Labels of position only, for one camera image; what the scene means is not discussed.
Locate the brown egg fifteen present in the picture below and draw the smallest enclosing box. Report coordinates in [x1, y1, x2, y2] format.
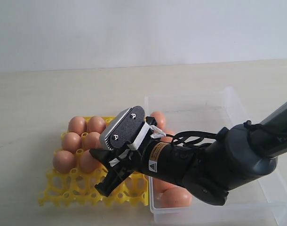
[160, 187, 192, 208]

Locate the brown egg one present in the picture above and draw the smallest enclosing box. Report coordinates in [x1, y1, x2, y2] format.
[68, 116, 87, 135]

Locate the brown egg six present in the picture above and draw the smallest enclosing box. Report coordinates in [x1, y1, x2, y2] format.
[150, 111, 166, 129]

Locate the brown egg ten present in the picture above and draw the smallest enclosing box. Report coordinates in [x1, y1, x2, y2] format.
[95, 140, 103, 149]

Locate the brown egg nine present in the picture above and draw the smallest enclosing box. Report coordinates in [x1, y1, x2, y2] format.
[79, 150, 101, 174]

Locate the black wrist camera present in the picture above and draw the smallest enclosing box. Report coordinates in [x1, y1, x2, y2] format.
[99, 106, 145, 151]

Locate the yellow plastic egg tray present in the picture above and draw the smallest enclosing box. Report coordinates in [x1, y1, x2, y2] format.
[37, 116, 150, 208]

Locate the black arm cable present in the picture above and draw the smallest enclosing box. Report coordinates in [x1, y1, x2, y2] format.
[171, 130, 219, 149]

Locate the brown egg eight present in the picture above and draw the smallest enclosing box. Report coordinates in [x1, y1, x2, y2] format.
[62, 132, 82, 153]

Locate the brown egg thirteen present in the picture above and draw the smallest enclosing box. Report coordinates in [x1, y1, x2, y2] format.
[152, 178, 177, 194]

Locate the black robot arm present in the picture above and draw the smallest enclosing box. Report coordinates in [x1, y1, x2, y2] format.
[89, 102, 287, 206]

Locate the brown egg seven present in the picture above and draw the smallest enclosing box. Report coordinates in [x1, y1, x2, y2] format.
[52, 150, 77, 174]

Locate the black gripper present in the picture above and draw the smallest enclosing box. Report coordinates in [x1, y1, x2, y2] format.
[89, 140, 200, 197]

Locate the brown egg twelve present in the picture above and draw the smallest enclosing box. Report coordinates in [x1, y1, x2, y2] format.
[160, 129, 175, 143]

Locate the clear plastic container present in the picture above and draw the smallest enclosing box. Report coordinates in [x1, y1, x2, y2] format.
[145, 87, 287, 226]

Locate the brown egg fourteen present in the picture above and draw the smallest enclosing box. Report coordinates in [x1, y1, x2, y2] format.
[83, 132, 100, 150]

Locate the brown egg two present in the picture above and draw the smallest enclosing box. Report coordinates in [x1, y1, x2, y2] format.
[87, 116, 106, 134]

